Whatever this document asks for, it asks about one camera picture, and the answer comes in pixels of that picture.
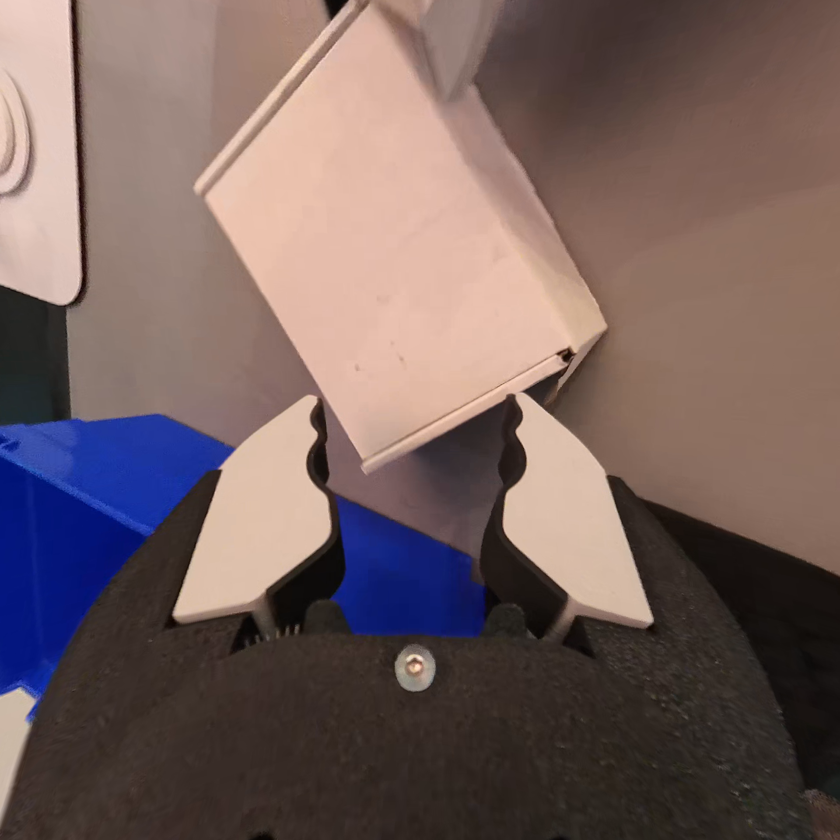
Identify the blue plastic bin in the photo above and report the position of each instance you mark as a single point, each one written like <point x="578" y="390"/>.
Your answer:
<point x="79" y="525"/>

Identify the white cardboard box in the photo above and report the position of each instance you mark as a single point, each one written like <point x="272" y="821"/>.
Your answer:
<point x="394" y="249"/>

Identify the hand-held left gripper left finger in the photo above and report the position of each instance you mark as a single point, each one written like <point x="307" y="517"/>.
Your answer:
<point x="256" y="525"/>

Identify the white rounded tray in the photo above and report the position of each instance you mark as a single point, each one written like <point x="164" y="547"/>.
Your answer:
<point x="49" y="197"/>

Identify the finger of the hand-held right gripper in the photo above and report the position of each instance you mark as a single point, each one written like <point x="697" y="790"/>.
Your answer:
<point x="459" y="39"/>

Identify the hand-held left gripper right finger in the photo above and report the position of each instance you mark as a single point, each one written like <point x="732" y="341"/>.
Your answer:
<point x="571" y="525"/>

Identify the clear drinking glass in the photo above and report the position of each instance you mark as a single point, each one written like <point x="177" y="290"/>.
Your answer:
<point x="10" y="131"/>

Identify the dark cloth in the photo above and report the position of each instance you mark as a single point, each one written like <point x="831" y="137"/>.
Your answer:
<point x="774" y="623"/>

